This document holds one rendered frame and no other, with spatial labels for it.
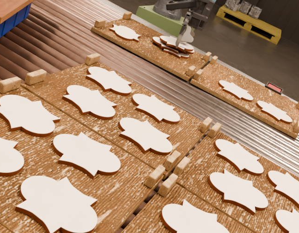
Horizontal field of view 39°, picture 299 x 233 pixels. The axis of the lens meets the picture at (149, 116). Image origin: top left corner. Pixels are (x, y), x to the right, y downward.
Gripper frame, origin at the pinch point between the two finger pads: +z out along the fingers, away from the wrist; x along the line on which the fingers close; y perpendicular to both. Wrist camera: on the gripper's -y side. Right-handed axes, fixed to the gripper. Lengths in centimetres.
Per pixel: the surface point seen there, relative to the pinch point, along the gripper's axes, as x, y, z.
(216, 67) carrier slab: 4.8, 18.9, 4.4
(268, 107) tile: -17.3, 39.5, 4.4
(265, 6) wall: 746, 137, 44
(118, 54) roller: -23.6, -17.2, 6.2
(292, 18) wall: 734, 194, 44
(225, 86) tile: -15.6, 22.5, 4.0
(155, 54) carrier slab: -11.8, -5.5, 4.2
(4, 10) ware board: -62, -43, -6
